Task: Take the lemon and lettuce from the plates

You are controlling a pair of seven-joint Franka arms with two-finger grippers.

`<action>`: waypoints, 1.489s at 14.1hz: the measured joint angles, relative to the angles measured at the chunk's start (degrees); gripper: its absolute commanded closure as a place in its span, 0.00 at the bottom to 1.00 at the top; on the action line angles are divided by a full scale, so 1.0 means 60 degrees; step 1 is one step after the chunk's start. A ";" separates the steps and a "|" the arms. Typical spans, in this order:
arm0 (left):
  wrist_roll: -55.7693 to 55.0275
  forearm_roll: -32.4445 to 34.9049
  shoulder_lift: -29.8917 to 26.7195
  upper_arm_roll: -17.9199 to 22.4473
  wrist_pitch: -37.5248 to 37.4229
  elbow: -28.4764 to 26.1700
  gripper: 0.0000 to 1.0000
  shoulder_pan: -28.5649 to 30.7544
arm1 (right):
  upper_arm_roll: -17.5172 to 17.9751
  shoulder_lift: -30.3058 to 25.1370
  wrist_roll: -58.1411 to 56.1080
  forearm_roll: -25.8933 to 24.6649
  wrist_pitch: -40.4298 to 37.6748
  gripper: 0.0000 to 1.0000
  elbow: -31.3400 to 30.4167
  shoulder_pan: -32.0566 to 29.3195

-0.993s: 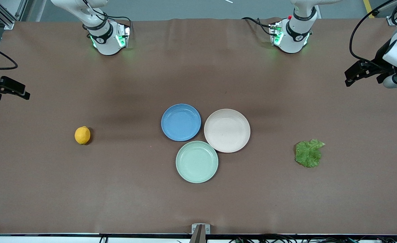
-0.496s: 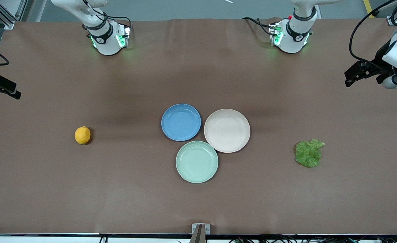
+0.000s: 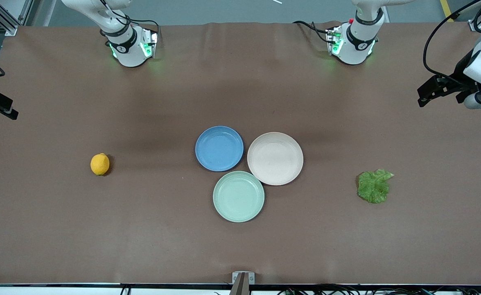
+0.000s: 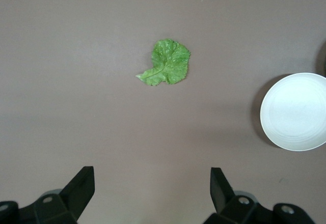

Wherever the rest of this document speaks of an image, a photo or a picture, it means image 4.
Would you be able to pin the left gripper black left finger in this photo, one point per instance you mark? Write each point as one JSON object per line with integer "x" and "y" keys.
{"x": 76, "y": 196}

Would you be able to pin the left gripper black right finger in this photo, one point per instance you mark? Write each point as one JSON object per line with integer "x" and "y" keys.
{"x": 221, "y": 196}

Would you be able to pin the green lettuce leaf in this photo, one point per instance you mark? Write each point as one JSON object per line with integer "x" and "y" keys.
{"x": 168, "y": 61}

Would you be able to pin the brown table cloth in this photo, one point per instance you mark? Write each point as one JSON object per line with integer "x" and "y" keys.
{"x": 102, "y": 107}

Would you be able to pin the pink round plate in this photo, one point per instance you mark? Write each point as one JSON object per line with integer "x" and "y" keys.
{"x": 295, "y": 112}

